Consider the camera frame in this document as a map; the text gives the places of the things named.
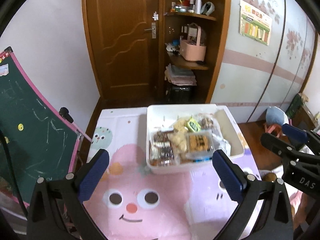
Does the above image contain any blue candy wrapper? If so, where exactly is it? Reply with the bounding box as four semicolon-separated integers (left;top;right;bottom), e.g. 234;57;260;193
187;156;212;163

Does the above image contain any mixed nut clear packet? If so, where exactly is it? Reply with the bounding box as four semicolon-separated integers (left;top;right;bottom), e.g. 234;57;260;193
200;117;215;129

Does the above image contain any orange biscuit packet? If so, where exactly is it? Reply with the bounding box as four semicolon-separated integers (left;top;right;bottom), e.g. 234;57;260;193
187;132;214;153

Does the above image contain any green yellow snack packet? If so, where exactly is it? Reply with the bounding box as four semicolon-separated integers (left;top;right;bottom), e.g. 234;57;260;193
187;117;201;133

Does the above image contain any yellow crisps snack bag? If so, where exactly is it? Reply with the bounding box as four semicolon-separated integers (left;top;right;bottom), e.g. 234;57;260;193
168;132;188;155

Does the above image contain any yellow noodle snack bag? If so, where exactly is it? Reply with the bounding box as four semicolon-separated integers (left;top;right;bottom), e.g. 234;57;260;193
173;118;189;133

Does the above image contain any red white barcode packet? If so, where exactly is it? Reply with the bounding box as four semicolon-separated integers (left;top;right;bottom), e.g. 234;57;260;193
152;141;170;148

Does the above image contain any dark brown snack packet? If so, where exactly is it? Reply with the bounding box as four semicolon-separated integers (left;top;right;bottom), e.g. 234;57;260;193
158;147;175;165

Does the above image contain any pink small stool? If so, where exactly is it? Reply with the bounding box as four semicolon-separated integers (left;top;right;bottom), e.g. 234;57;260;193
264;123;282;138

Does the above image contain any blue white plush pillow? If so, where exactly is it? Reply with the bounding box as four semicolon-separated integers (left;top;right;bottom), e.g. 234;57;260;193
266;106;289;126

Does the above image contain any pink cartoon table cloth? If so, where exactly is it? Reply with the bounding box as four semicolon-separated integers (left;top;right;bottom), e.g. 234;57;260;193
85;107;259;239

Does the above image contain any blue white snack packet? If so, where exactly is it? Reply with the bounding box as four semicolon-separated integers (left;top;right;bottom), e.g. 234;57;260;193
212;129;231;156

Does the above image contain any orange white snack packet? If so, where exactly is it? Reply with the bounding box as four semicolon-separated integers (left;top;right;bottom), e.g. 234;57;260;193
150;159;174;167

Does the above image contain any white plastic storage tray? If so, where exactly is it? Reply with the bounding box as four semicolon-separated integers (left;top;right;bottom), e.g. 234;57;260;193
146;104;248;174

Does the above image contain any brown nut snack packet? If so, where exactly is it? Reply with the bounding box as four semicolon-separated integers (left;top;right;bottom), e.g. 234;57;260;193
152;131;173;142

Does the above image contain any stack of folded cloths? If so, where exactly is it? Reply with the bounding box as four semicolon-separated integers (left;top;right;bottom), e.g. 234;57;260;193
164;64;197;86

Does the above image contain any wooden corner shelf unit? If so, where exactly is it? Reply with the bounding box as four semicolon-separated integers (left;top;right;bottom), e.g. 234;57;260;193
158;0;231;104

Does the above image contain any white cylinder bottle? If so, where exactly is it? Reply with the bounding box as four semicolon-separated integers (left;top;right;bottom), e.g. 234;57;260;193
194;0;202;15

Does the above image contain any brown wooden door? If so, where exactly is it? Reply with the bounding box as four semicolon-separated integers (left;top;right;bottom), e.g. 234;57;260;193
82;0;159;101

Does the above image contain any green chalkboard pink frame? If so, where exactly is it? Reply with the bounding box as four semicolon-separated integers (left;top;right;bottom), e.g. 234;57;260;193
1;47;81;204

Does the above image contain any colourful wall poster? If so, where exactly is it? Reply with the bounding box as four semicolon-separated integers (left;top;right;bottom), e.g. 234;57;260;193
239;0;272;46

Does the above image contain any pink handled basket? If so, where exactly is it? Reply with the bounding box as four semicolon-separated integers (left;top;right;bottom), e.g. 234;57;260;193
180;23;207;62

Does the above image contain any silver door handle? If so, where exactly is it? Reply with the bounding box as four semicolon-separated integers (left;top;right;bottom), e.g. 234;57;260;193
144;22;157;39

